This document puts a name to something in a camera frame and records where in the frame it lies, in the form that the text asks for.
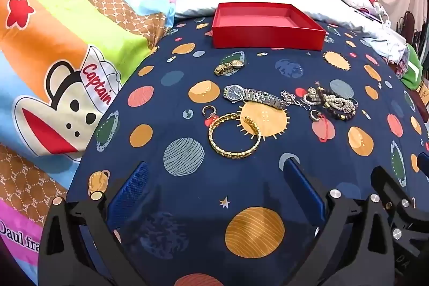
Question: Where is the cartoon monkey quilt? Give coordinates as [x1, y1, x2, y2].
[0, 0, 176, 283]

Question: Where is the green cloth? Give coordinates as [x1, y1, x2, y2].
[400, 43, 423, 90]

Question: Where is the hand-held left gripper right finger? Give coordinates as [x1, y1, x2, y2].
[283, 157, 398, 286]

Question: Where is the white pearl bracelet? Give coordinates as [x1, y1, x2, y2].
[303, 92, 351, 113]

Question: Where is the gold chain bracelet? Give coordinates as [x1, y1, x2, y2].
[208, 112, 262, 160]

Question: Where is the red cardboard box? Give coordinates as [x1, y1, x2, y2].
[211, 2, 327, 51]

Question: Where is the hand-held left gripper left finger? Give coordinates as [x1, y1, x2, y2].
[38, 161, 149, 286]

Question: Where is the dark metal frame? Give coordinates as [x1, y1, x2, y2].
[399, 9, 429, 47]

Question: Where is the dark bead bracelet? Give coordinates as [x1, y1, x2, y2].
[317, 88, 358, 122]

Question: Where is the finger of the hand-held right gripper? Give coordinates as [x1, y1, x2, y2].
[417, 153, 429, 180]
[370, 166, 429, 240]

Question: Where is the navy planet print sheet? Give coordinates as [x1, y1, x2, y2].
[65, 16, 429, 286]

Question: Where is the gold wristwatch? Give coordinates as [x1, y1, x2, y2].
[214, 59, 245, 76]

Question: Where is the silver wristwatch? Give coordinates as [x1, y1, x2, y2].
[223, 85, 286, 110]

